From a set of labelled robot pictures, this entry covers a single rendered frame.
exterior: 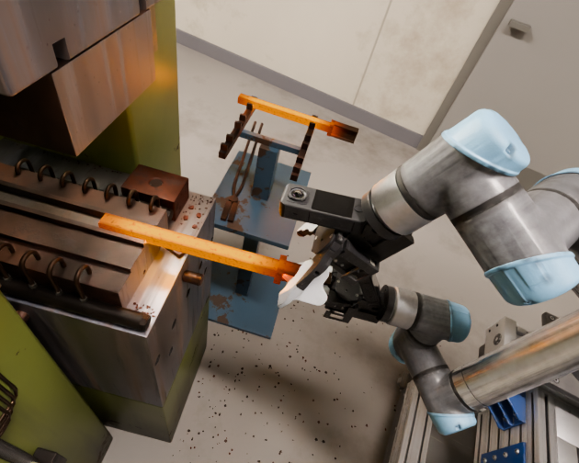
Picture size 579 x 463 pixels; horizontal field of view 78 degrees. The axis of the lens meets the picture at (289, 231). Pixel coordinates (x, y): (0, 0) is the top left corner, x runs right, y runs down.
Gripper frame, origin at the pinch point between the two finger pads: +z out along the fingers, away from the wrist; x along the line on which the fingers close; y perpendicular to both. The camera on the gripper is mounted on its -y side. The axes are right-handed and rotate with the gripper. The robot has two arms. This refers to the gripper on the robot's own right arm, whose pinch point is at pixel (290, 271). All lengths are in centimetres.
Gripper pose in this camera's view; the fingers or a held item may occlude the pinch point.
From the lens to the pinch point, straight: 68.1
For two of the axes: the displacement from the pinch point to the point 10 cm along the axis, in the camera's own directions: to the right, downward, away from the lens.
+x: 1.9, -7.2, 6.7
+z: -9.6, -2.6, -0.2
